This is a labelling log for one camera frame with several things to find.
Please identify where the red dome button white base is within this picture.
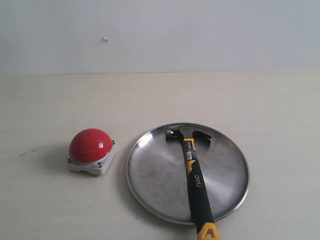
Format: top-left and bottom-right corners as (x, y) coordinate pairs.
(67, 128), (118, 176)

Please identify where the yellow black claw hammer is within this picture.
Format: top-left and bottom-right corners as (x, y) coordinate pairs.
(165, 126), (220, 240)

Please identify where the round steel plate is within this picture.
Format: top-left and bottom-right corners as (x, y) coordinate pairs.
(125, 122), (251, 226)

